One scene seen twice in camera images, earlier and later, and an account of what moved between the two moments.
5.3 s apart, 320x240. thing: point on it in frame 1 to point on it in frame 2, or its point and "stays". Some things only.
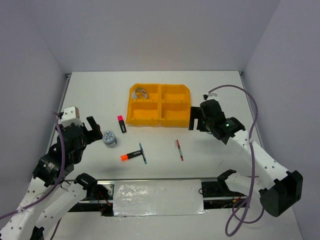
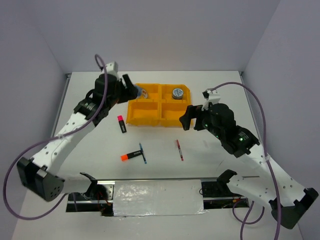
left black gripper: (94, 134) to (129, 94)
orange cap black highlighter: (126, 157) stays
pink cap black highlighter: (122, 123) stays
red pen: (179, 150) stays
